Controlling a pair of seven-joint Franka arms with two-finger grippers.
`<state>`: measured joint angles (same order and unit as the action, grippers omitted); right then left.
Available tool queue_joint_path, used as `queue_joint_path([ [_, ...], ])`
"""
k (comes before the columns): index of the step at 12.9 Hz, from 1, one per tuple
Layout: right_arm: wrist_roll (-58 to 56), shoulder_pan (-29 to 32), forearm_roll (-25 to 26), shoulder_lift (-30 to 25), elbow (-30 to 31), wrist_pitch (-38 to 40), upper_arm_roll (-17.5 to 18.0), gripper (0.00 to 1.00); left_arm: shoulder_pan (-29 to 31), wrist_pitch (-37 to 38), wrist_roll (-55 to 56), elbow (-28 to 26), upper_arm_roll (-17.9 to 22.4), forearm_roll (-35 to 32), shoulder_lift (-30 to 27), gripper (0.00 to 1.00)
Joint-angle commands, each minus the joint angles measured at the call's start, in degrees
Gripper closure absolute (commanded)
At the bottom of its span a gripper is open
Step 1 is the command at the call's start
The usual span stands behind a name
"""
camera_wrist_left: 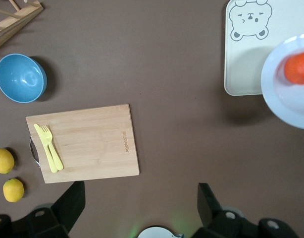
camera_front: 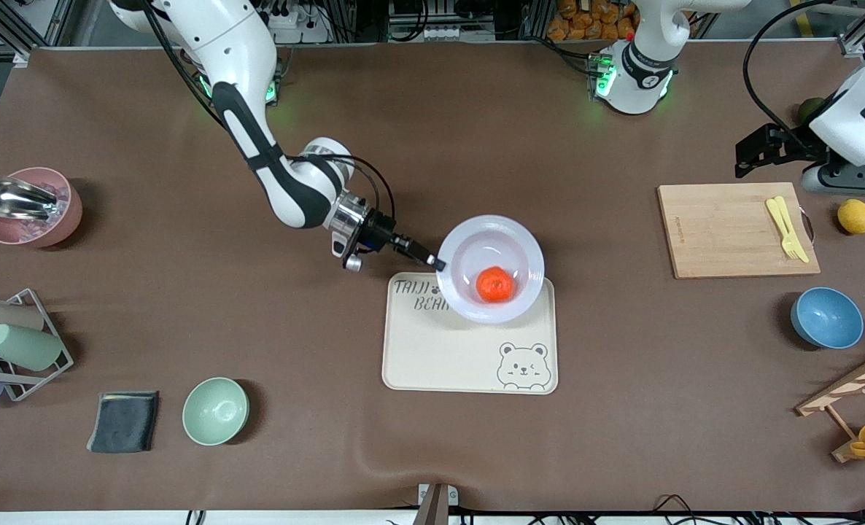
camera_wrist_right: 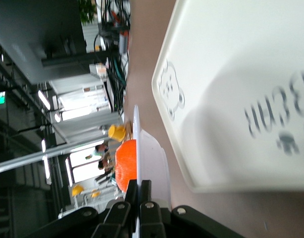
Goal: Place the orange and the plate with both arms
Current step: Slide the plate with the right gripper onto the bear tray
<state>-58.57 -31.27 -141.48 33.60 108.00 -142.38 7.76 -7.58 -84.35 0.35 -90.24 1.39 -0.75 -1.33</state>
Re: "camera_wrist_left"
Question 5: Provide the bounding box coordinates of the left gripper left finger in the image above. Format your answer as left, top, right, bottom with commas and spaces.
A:
27, 181, 86, 238

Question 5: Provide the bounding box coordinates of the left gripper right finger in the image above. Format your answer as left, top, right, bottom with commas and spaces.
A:
197, 182, 245, 238

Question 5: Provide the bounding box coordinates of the pale lilac round plate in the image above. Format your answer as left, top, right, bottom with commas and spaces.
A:
260, 33, 304, 130

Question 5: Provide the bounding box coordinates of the orange mandarin fruit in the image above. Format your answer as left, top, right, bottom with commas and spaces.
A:
283, 51, 304, 86

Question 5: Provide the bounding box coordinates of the yellow plastic fork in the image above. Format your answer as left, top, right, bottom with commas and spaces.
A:
40, 124, 65, 172

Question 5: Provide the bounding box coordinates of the small yellow lemon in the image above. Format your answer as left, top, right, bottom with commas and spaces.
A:
2, 178, 25, 203

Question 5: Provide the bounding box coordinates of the yellow plastic knife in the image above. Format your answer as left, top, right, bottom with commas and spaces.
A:
33, 123, 59, 173

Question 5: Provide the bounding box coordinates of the bamboo cutting board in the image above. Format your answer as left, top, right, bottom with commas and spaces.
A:
25, 103, 141, 184

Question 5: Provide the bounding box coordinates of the large yellow lemon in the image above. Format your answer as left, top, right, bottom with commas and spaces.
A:
0, 148, 15, 175

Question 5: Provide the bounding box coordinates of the blue bowl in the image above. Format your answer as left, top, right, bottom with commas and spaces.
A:
0, 53, 48, 104

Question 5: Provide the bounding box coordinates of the cream bear print tray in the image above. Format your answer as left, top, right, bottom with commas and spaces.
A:
224, 0, 304, 97

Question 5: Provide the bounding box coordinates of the wooden peg rack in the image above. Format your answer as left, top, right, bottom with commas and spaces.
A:
0, 0, 45, 52

